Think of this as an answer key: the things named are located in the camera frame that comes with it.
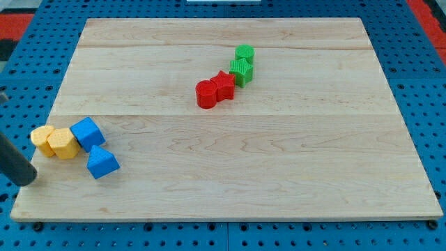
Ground yellow hexagon block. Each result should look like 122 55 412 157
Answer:
47 128 81 160

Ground red cylinder block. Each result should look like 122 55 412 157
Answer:
195 79 217 109

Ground red star block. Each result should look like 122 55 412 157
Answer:
210 70 236 102

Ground green star block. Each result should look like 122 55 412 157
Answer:
229 59 254 88

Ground green cylinder block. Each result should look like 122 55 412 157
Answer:
234 44 255 65

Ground light wooden board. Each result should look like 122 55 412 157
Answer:
10 17 443 222

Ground blue triangle block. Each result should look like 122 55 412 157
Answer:
86 145 120 179

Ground blue cube block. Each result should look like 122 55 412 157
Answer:
70 117 105 153

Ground yellow rounded block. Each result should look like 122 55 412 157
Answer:
30 125 55 158

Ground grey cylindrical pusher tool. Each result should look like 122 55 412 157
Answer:
1 133 37 186

